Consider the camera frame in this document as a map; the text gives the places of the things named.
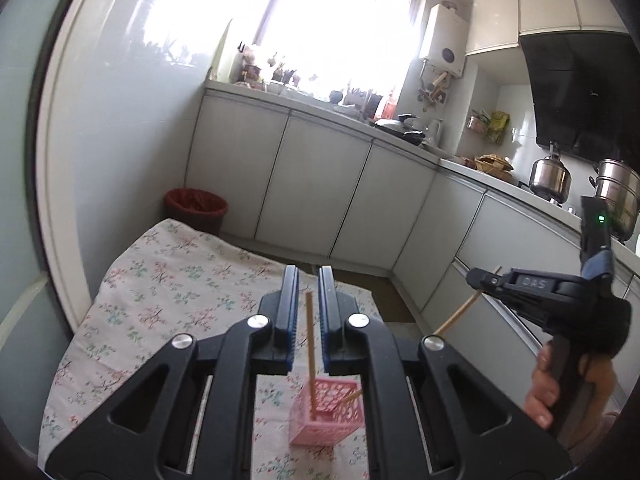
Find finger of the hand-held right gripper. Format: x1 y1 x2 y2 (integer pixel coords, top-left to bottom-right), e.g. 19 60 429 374
466 267 565 333

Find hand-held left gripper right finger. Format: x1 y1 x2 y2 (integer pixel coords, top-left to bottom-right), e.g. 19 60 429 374
318 265 573 480

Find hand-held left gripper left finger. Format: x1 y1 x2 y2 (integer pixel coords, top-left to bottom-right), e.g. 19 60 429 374
44 265 301 480

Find pink plastic basket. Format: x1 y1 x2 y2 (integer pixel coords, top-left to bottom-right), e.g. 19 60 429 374
288 379 365 449

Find person's right hand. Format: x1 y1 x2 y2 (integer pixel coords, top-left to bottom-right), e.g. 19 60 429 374
524 344 618 456

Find steel kettle pot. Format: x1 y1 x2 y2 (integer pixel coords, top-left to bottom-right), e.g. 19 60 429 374
529 142 572 206

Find steel steamer pot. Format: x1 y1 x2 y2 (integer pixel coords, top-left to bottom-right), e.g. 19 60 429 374
588 158 640 244

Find basket of bread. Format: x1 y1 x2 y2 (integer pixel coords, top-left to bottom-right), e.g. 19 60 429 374
473 153 516 176

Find white base cabinets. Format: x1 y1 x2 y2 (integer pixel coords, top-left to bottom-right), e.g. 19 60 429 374
184 87 640 361

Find floral table cloth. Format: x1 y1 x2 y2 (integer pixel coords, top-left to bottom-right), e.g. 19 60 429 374
37 217 386 480

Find red trash bin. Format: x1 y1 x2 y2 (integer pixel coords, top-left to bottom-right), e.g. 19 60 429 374
164 188 230 235

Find yellow packet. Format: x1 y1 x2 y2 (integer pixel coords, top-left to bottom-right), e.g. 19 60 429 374
487 111 511 146

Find black wok with lid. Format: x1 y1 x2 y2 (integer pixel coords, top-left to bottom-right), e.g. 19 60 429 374
373 113 426 146

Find black range hood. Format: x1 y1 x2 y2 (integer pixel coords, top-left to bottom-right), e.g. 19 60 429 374
518 30 640 162

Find white water heater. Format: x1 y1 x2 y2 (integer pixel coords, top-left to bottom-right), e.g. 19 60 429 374
418 2 471 79

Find pale cutting board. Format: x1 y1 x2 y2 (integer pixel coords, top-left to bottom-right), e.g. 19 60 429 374
212 18 236 84

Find white upper cabinets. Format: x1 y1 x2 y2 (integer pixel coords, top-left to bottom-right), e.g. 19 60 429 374
464 0 627 56

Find kitchen window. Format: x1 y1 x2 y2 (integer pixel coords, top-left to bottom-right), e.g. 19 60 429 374
135 0 431 92

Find frosted glass door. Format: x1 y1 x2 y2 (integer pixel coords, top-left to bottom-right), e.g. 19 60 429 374
0 0 68 461

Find metal wall rack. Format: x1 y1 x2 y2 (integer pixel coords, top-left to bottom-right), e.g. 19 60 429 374
467 109 493 136

